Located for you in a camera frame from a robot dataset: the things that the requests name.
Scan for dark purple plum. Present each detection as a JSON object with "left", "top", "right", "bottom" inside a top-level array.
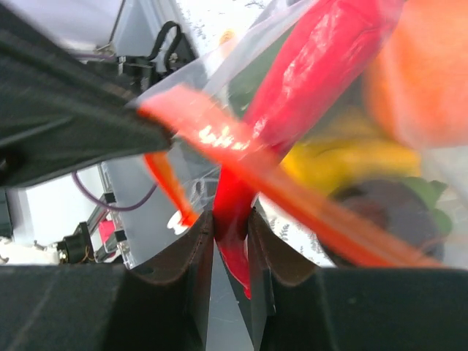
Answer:
[{"left": 331, "top": 179, "right": 445, "bottom": 261}]

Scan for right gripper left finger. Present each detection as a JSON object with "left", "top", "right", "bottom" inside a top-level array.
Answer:
[{"left": 1, "top": 211, "right": 214, "bottom": 350}]

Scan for clear zip top bag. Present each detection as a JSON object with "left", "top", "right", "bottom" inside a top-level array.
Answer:
[{"left": 137, "top": 1, "right": 467, "bottom": 270}]

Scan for orange fruit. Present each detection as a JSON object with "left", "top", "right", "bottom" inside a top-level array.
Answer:
[{"left": 363, "top": 1, "right": 467, "bottom": 148}]

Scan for yellow bell pepper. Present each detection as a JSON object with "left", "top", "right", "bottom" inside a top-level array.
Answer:
[{"left": 281, "top": 106, "right": 421, "bottom": 195}]

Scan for green lime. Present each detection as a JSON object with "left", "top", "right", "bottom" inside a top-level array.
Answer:
[{"left": 227, "top": 31, "right": 290, "bottom": 119}]

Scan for red chili pepper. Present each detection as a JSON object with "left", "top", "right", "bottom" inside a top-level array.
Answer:
[{"left": 214, "top": 1, "right": 404, "bottom": 298}]

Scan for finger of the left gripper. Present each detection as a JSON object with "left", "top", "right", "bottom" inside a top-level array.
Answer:
[{"left": 1, "top": 6, "right": 171, "bottom": 188}]

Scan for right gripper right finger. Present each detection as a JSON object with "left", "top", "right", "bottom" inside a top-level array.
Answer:
[{"left": 248, "top": 211, "right": 467, "bottom": 350}]

